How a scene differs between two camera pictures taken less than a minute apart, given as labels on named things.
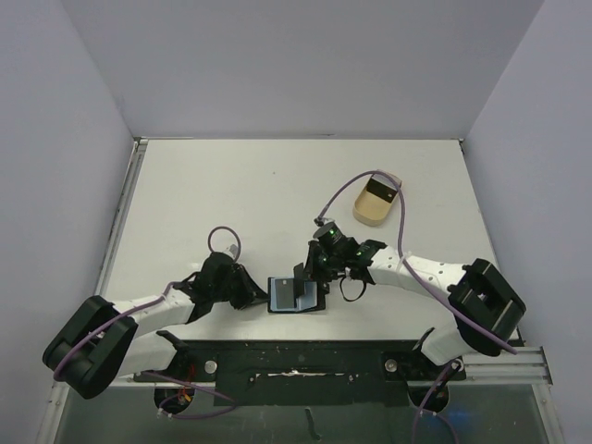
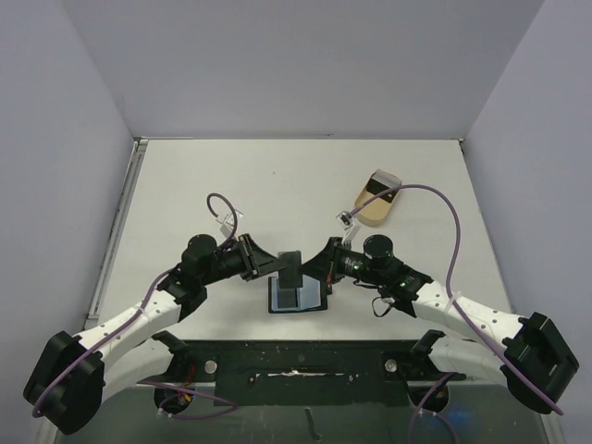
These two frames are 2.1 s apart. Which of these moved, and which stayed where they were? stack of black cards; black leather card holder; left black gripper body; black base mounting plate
Moved: left black gripper body
Stayed: black leather card holder; stack of black cards; black base mounting plate
